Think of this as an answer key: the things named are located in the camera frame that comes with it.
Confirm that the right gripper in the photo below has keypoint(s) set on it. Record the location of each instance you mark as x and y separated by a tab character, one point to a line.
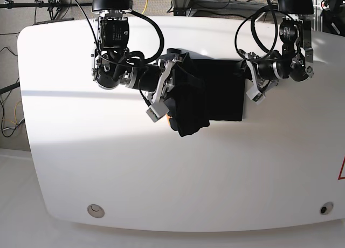
153	78

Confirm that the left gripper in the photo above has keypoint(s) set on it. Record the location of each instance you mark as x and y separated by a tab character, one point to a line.
261	73

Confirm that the black T-shirt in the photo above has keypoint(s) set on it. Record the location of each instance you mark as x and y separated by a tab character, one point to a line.
204	90

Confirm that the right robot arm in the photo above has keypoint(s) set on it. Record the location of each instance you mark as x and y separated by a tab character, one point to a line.
115	64

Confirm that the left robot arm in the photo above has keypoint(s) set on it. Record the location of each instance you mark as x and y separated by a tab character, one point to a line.
294	61

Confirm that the black tripod stand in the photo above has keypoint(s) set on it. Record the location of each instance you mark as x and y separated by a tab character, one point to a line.
57	9

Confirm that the red triangle warning sticker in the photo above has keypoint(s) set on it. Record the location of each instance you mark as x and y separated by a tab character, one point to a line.
342	170

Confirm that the left table grommet cap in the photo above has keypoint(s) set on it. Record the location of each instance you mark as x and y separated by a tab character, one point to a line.
95	211

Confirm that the table grommet cap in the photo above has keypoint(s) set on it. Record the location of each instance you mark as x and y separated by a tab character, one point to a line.
326	208
95	211

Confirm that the right table grommet cap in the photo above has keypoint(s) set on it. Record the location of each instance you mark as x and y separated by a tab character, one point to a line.
326	208

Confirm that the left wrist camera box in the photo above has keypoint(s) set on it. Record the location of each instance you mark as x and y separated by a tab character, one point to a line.
255	94

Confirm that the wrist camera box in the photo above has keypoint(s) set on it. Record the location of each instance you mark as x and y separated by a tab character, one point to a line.
255	94
157	113

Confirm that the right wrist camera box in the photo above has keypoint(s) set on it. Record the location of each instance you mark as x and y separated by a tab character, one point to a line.
157	113

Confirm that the aluminium frame base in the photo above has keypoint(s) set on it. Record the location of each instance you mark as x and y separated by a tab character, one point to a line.
237	7

